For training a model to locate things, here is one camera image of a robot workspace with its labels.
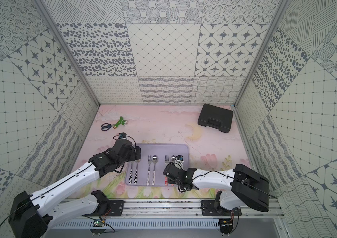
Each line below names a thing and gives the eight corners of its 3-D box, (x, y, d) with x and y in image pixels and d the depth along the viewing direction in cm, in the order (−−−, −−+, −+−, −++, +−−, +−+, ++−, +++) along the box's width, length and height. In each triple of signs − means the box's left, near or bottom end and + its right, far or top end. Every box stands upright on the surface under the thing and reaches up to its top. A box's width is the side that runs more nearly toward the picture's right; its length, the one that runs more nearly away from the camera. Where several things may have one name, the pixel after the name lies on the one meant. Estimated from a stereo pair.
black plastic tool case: (196, 123, 110) (197, 119, 106) (203, 105, 122) (204, 101, 118) (228, 133, 104) (230, 129, 100) (232, 113, 116) (234, 109, 112)
